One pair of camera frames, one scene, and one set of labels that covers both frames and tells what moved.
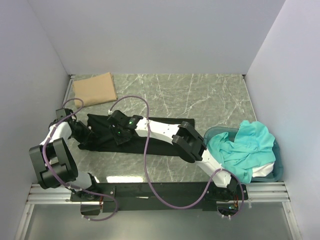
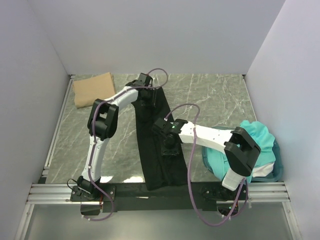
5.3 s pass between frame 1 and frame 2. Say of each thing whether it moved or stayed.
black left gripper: moved
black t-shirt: moved
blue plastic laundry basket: stayed
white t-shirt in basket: stayed
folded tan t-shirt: stayed
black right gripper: moved
